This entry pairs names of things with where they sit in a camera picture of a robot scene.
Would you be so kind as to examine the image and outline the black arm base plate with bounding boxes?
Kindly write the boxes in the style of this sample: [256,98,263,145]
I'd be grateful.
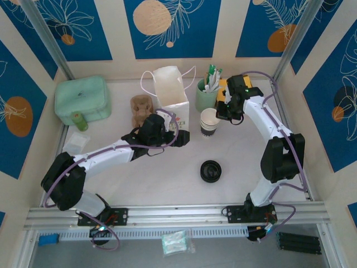
[77,207,129,227]
[222,204,277,224]

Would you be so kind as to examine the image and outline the black ribbed plastic block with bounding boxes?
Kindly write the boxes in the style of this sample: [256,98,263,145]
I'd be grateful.
[276,231,322,255]

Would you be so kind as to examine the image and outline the mint green holder cup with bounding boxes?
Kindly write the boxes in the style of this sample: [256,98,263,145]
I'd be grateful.
[195,79,218,112]

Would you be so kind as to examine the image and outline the aluminium corner post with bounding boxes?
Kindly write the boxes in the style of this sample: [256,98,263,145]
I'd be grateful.
[272,0,326,82]
[21,0,75,80]

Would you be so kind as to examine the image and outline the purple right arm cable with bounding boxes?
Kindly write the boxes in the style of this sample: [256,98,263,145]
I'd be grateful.
[241,71,309,243]

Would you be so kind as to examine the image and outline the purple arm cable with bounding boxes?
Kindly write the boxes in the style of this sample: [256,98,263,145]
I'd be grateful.
[43,108,181,251]
[241,71,309,243]

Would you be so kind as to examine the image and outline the white slotted cable duct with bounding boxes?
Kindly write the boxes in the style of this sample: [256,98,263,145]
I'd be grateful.
[60,226,249,242]

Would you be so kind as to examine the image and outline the brown paper coffee cup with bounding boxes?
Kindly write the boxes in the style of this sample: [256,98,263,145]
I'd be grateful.
[200,108,219,130]

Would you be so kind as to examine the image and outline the clear bag green white sachets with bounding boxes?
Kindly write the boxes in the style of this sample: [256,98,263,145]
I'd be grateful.
[161,228,196,255]

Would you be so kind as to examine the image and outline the white wrapped stirrer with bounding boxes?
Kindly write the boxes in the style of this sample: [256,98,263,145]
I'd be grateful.
[203,83,224,93]

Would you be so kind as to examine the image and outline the yellow paper napkin stack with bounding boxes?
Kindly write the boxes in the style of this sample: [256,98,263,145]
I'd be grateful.
[216,75,252,102]

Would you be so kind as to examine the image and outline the white paper takeout bag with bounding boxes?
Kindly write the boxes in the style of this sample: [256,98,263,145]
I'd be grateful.
[140,65,197,132]

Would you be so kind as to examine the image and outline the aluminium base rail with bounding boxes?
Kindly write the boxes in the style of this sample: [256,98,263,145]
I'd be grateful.
[23,201,331,231]

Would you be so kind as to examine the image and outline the mint green zip pouch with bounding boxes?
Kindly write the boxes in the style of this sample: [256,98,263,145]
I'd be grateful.
[54,75,113,126]

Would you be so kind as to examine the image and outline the aluminium side rail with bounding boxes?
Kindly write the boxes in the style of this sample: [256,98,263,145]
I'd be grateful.
[270,79,315,202]
[40,125,69,209]

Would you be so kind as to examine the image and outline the green bottle black label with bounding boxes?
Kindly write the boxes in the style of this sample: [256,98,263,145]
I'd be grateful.
[71,111,89,132]

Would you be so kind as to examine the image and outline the clear plastic sachet packet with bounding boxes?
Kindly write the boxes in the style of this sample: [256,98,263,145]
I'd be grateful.
[62,132,90,155]

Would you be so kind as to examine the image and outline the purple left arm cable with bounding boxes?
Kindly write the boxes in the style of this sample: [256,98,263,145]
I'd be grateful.
[43,108,181,251]

